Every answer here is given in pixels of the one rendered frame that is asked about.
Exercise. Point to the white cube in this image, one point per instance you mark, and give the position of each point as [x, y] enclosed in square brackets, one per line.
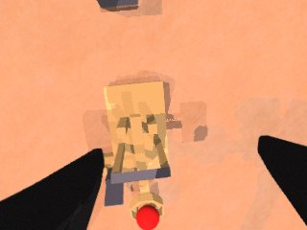
[112, 3]

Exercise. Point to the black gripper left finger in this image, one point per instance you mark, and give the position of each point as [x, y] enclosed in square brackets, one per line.
[64, 200]

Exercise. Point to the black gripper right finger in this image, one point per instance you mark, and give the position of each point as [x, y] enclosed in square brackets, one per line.
[287, 163]

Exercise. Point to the red ball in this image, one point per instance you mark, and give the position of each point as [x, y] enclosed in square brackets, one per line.
[147, 217]

